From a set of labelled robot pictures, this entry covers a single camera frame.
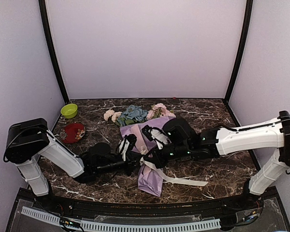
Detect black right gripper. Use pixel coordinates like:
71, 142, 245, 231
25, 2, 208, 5
144, 142, 192, 169

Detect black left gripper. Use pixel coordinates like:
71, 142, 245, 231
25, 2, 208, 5
96, 152, 145, 176

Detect white printed ribbon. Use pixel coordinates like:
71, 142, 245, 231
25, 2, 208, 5
139, 145, 209, 187

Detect purple and pink wrapping paper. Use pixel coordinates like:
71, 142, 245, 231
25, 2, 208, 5
119, 115, 177, 197

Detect blue fake flower stem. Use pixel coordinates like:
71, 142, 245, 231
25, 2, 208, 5
115, 105, 148, 127

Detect white fake flower stem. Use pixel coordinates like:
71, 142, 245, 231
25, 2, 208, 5
103, 109, 122, 123

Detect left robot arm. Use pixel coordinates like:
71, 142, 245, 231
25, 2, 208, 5
3, 118, 142, 211

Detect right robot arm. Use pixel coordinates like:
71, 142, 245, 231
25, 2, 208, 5
140, 111, 290, 210

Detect lime green bowl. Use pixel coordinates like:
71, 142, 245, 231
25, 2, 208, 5
60, 103, 78, 119

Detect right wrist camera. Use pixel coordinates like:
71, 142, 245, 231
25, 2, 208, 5
141, 125, 171, 150

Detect black front rail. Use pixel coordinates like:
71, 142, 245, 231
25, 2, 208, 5
14, 183, 259, 218

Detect grey cable duct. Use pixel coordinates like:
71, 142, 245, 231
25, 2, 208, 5
21, 206, 221, 232

